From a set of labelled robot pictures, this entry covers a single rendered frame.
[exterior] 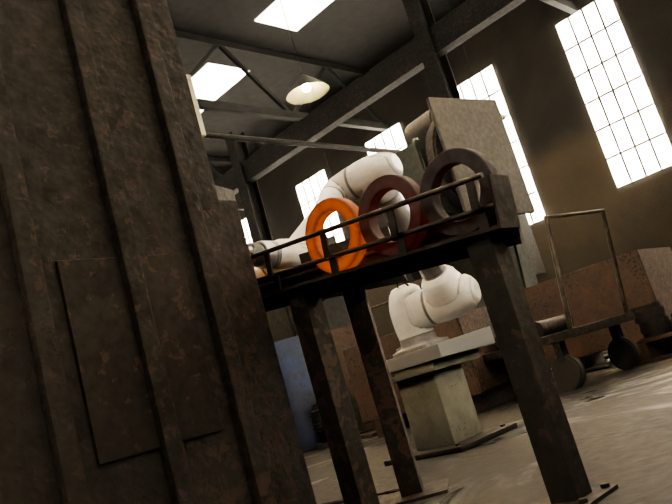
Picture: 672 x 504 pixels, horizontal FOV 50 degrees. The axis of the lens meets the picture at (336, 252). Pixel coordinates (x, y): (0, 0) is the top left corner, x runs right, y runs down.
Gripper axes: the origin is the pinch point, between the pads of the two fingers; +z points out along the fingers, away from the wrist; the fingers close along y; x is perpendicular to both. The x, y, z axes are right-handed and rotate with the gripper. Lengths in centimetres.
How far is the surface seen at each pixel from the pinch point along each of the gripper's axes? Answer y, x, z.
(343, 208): -59, -9, 2
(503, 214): -98, -26, 2
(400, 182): -76, -10, 2
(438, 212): -83, -20, 1
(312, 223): -47.7, -8.4, 2.1
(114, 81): -28, 35, 37
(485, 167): -97, -16, 2
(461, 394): 11, -57, -119
